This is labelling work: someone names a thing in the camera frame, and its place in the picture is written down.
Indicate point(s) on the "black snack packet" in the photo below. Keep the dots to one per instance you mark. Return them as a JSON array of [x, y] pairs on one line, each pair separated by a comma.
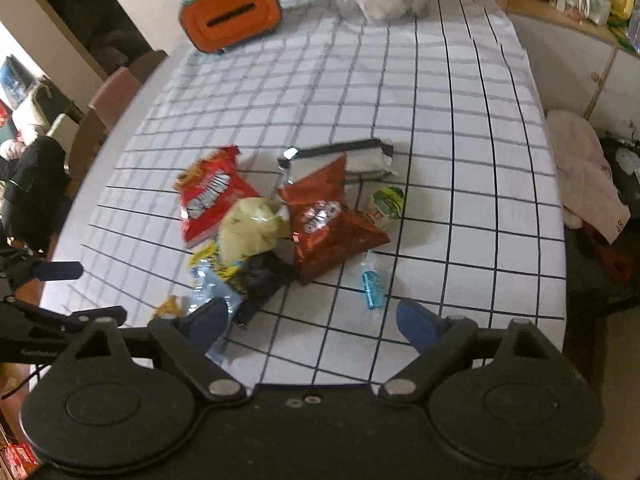
[[260, 280]]

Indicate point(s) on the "pale yellow-green snack packet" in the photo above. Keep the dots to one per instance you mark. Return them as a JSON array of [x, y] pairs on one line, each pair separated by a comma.
[[250, 230]]

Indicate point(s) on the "yellow snack packet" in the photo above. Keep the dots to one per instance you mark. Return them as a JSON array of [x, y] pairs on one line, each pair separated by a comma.
[[169, 306], [205, 256]]

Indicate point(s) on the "red boxes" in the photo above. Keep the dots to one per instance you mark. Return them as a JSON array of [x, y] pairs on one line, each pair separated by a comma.
[[15, 460]]

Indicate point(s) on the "pink chair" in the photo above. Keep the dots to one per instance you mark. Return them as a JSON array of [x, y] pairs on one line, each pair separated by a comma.
[[115, 97]]

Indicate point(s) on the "small green packet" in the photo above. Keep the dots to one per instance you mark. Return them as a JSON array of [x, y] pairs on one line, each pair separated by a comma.
[[387, 205]]

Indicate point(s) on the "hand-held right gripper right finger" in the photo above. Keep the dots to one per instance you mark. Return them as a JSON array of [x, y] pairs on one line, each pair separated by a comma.
[[415, 322]]

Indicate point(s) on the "clear blue packet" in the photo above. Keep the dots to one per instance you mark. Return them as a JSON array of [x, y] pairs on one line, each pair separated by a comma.
[[210, 285]]

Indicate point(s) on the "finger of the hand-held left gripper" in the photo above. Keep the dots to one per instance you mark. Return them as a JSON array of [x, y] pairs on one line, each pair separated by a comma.
[[55, 321], [61, 270]]

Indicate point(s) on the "silver foil packet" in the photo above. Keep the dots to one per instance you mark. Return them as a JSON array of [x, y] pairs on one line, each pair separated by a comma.
[[365, 162]]

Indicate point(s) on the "dark red chip packet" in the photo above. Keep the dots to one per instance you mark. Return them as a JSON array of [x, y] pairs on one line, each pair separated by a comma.
[[325, 230]]

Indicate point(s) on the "small blue candy packet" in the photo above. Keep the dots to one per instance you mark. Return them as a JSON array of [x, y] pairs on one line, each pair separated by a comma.
[[372, 287]]

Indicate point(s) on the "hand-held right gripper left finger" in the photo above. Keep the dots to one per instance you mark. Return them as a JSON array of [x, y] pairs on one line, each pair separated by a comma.
[[210, 322]]

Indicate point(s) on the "white cabinet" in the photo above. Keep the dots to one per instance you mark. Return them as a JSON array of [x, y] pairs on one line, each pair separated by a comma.
[[550, 60]]

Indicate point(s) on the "black jacket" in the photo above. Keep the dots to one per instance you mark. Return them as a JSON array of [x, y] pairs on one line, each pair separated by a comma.
[[35, 185]]

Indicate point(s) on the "brown chair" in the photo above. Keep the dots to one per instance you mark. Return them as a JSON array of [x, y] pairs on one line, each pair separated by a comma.
[[87, 150], [147, 65]]

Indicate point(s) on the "bright red snack packet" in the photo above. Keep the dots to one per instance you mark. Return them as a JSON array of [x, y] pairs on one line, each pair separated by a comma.
[[210, 195]]

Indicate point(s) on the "orange tissue box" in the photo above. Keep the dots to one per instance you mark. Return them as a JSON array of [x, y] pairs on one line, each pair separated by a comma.
[[230, 10]]

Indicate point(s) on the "beige cloth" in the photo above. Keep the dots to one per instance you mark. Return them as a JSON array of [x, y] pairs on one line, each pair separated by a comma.
[[580, 170]]

